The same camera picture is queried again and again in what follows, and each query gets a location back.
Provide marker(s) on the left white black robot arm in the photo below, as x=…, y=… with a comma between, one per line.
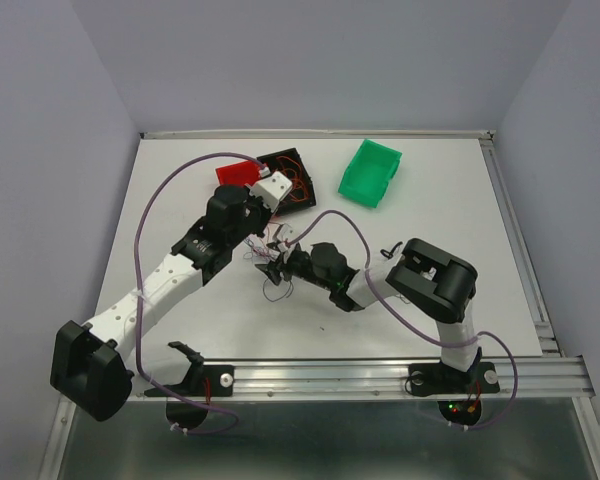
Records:
x=88, y=363

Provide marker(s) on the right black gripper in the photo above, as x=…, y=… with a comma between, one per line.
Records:
x=272, y=269

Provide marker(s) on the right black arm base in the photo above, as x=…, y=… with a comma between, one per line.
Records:
x=426, y=379

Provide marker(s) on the red plastic bin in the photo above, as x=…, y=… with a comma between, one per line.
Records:
x=238, y=174

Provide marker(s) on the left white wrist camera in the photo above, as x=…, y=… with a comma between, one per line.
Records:
x=272, y=190

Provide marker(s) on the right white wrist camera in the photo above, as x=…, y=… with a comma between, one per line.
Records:
x=284, y=232

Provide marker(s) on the black plastic bin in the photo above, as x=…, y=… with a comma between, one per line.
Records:
x=289, y=163

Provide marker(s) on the green plastic bin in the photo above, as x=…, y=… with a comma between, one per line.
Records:
x=369, y=173

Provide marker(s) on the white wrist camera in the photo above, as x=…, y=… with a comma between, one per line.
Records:
x=284, y=232
x=272, y=190

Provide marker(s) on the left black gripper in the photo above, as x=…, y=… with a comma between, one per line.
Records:
x=265, y=210

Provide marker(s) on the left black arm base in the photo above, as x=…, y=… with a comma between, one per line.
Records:
x=185, y=371

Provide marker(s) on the aluminium front rail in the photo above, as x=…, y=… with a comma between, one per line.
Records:
x=384, y=379

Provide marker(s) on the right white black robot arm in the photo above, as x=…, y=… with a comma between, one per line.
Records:
x=439, y=284

